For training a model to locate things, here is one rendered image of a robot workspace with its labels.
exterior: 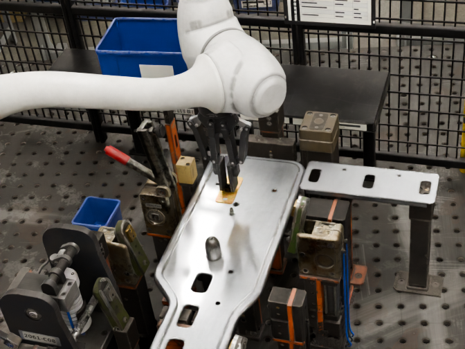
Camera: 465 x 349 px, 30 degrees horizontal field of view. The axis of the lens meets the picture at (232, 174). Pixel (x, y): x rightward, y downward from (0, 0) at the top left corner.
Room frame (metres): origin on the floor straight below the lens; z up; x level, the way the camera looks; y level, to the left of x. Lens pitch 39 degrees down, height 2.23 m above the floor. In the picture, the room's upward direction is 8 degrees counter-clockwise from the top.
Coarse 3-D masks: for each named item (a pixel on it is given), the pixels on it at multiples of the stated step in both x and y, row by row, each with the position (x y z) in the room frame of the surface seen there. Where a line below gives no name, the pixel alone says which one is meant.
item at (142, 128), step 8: (144, 120) 1.46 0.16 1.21; (144, 128) 1.44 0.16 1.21; (152, 128) 1.43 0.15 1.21; (160, 128) 1.42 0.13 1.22; (144, 136) 1.42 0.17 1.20; (152, 136) 1.45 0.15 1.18; (160, 136) 1.41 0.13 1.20; (144, 144) 1.42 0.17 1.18; (152, 144) 1.42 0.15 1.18; (160, 144) 1.45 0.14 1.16; (152, 152) 1.42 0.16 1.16; (160, 152) 1.44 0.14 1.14; (152, 160) 1.42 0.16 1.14; (160, 160) 1.44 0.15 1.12; (152, 168) 1.42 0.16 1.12; (160, 168) 1.42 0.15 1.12; (168, 168) 1.44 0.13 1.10; (160, 176) 1.42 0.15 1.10; (168, 176) 1.44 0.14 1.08; (160, 184) 1.42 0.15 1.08
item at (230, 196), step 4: (228, 180) 1.41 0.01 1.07; (240, 180) 1.40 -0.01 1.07; (228, 184) 1.38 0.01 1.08; (240, 184) 1.39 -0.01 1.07; (224, 188) 1.37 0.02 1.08; (228, 188) 1.37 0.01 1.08; (236, 188) 1.38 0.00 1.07; (220, 192) 1.37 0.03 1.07; (224, 192) 1.37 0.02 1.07; (228, 192) 1.37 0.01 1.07; (232, 192) 1.37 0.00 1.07; (236, 192) 1.37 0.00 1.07; (220, 196) 1.36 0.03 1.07; (224, 196) 1.36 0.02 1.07; (228, 196) 1.36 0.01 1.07; (232, 196) 1.36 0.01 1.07; (216, 200) 1.35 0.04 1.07; (220, 200) 1.35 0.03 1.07; (224, 200) 1.35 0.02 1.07; (228, 200) 1.34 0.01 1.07; (232, 200) 1.34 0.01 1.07
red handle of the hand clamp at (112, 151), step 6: (108, 150) 1.47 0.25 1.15; (114, 150) 1.47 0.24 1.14; (114, 156) 1.46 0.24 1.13; (120, 156) 1.46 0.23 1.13; (126, 156) 1.46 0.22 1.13; (120, 162) 1.46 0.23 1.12; (126, 162) 1.45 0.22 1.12; (132, 162) 1.46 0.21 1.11; (132, 168) 1.45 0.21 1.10; (138, 168) 1.45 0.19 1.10; (144, 168) 1.45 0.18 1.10; (144, 174) 1.44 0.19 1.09; (150, 174) 1.44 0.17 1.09; (168, 180) 1.44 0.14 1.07
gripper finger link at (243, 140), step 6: (252, 120) 1.37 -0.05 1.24; (246, 126) 1.35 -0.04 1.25; (246, 132) 1.35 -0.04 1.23; (240, 138) 1.35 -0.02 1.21; (246, 138) 1.36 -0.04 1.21; (240, 144) 1.35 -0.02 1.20; (246, 144) 1.36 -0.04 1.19; (240, 150) 1.35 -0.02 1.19; (246, 150) 1.37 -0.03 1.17; (240, 156) 1.35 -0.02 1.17; (240, 162) 1.35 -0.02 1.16
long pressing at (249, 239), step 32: (256, 160) 1.55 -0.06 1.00; (288, 160) 1.54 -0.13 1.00; (256, 192) 1.44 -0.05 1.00; (288, 192) 1.43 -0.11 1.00; (192, 224) 1.36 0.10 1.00; (224, 224) 1.35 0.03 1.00; (256, 224) 1.34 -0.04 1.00; (192, 256) 1.27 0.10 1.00; (224, 256) 1.25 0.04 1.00; (256, 256) 1.24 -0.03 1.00; (160, 288) 1.19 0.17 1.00; (224, 288) 1.17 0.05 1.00; (256, 288) 1.16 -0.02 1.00; (224, 320) 1.09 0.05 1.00
